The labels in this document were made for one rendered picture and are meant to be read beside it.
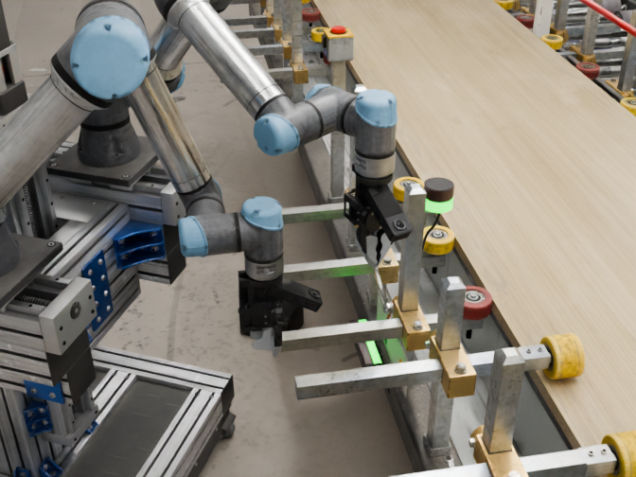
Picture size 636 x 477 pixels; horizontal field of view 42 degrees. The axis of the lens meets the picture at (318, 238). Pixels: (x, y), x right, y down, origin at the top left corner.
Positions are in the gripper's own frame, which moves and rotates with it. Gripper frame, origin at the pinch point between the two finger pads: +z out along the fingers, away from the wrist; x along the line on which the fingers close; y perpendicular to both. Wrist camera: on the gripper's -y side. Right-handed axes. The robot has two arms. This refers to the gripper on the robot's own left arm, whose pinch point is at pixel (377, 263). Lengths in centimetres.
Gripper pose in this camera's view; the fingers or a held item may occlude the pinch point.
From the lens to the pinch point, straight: 167.0
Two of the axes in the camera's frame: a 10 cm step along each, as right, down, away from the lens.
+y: -5.1, -4.6, 7.3
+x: -8.6, 2.7, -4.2
